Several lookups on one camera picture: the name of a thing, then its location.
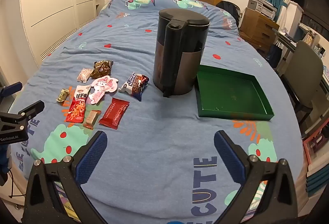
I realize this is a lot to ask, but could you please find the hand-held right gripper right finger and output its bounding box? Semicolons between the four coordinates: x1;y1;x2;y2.
214;130;299;224

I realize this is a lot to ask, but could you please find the red white snack packet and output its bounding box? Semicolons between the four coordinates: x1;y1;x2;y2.
66;85;92;124

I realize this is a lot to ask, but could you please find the green tray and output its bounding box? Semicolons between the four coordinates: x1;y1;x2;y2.
195;64;275;120

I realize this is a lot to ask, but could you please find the wooden drawer cabinet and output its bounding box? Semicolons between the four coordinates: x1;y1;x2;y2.
239;7;280;53

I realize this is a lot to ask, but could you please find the clear orange biscuit packet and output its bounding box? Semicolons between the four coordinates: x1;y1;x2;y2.
83;110;102;130

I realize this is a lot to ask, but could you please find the white blue cookie packet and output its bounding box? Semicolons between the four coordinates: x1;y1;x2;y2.
119;72;149;101

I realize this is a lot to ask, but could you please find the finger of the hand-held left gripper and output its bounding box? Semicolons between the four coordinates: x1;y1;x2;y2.
0;100;45;130
0;82;23;98

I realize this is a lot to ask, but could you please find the pink striped snack packet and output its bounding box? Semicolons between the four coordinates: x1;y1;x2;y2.
77;68;94;83

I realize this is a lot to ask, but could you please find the grey chair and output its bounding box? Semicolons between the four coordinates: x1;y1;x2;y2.
279;40;324;124

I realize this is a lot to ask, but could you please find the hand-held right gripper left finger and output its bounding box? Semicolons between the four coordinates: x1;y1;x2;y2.
24;131;108;224

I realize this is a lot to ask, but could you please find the grey desk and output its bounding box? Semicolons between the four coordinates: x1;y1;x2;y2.
272;28;304;52

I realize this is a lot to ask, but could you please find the black electric kettle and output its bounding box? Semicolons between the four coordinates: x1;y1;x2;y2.
153;8;210;98

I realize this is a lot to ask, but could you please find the brown snack packet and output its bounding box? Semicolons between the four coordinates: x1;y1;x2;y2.
90;60;114;79

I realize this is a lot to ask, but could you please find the pink cartoon snack packet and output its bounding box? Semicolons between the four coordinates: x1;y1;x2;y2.
88;76;119;105

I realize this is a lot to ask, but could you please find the black backpack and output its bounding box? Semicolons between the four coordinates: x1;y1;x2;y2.
216;1;242;29

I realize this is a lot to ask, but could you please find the olive candy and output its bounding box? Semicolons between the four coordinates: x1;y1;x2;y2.
57;88;70;103

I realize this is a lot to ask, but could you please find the dark blue bag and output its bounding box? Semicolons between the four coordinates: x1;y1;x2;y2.
266;42;283;69

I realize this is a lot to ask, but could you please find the red stool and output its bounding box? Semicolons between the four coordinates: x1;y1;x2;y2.
303;129;329;163

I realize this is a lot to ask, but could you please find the blue printed blanket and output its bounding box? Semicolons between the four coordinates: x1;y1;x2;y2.
12;0;305;224

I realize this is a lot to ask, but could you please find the white printer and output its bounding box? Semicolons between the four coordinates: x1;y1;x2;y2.
247;0;278;20

